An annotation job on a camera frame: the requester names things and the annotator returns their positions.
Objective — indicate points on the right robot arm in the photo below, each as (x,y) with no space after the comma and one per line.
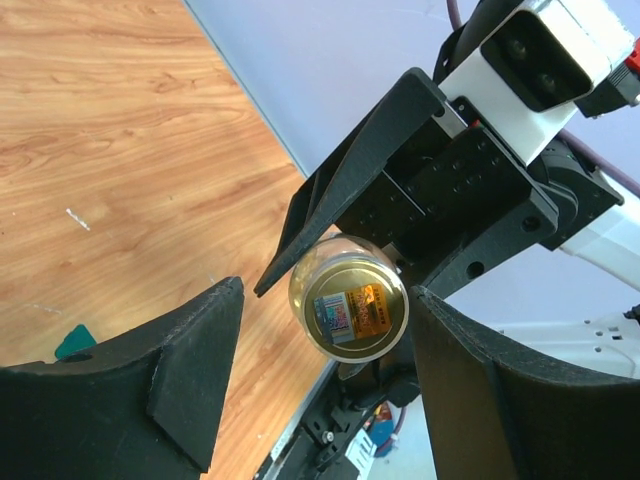
(598,214)

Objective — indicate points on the gold jar lid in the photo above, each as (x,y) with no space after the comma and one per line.
(354,309)

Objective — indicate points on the teal pill box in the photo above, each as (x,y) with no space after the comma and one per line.
(79,338)

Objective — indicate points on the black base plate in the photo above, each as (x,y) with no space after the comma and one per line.
(326,437)

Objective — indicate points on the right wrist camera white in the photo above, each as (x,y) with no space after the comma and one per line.
(527,67)

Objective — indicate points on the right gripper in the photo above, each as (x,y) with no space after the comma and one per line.
(453,206)

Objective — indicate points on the clear jar of yellow pills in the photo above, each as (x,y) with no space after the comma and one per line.
(325,250)

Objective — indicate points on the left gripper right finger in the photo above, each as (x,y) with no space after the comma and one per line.
(497,409)

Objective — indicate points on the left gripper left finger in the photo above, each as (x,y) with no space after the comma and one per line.
(146,404)

